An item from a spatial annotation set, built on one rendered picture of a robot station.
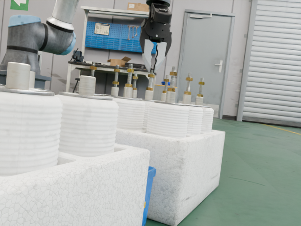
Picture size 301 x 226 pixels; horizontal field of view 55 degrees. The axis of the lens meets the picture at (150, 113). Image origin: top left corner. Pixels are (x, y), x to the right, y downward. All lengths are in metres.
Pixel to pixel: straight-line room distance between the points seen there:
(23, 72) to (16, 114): 0.05
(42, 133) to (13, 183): 0.06
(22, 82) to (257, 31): 6.03
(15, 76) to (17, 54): 0.92
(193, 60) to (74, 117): 5.69
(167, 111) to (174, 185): 0.16
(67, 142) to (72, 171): 0.09
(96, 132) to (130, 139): 0.27
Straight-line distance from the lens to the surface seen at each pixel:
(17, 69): 0.33
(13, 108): 0.29
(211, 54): 6.07
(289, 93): 6.29
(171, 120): 0.64
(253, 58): 6.14
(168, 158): 0.61
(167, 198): 0.63
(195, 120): 0.76
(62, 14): 1.31
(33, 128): 0.30
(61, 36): 1.31
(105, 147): 0.40
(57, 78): 6.52
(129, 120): 0.70
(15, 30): 1.26
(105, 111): 0.39
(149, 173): 0.57
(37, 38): 1.27
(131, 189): 0.42
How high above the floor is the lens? 0.26
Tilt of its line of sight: 3 degrees down
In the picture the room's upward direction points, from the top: 7 degrees clockwise
